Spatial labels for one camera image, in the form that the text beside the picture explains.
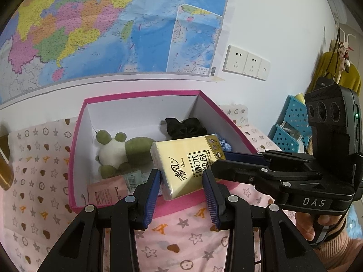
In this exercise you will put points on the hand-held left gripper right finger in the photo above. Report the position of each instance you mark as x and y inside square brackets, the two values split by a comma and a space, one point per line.
[211, 199]

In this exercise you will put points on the blue gingham cloth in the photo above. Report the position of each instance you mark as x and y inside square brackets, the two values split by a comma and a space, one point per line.
[224, 144]

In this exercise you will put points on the colourful wall map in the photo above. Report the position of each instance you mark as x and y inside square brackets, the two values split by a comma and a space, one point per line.
[113, 28]

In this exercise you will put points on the white wall socket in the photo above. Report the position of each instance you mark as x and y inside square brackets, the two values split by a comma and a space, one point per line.
[251, 65]
[234, 61]

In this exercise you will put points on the small hanging doll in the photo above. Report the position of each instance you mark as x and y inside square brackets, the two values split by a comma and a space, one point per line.
[344, 53]

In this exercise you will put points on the person's right hand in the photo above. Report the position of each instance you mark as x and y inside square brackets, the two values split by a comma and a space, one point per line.
[305, 225]

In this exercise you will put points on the light blue cloth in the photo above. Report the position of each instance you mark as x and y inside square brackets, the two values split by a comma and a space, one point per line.
[356, 221]

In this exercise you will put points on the clear barcode packet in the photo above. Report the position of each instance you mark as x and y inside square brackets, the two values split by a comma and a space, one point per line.
[132, 180]

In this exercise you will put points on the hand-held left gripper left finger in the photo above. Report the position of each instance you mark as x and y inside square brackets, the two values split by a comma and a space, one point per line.
[151, 197]

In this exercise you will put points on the blue perforated basket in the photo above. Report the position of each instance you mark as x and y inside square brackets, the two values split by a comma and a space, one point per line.
[296, 112]
[283, 140]

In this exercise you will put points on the white wall switch panel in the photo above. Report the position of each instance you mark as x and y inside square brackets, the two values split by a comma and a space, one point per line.
[263, 70]

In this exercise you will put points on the pink printed blanket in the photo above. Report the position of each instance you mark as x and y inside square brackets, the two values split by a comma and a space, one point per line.
[42, 175]

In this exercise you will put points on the yellow hanging garment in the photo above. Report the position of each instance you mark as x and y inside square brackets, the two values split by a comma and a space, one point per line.
[326, 65]

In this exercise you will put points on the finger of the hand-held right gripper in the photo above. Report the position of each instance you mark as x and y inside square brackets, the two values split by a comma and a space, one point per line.
[241, 156]
[241, 171]

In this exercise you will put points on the yellow tissue pack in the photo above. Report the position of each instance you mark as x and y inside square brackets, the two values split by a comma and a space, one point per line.
[184, 167]

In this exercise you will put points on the green plush toy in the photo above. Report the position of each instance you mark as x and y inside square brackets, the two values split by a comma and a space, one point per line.
[136, 148]

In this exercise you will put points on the pink cardboard box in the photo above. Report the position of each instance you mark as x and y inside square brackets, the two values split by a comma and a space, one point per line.
[141, 110]

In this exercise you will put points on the pink sachet packet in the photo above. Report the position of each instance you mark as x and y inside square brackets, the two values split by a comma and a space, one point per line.
[106, 191]

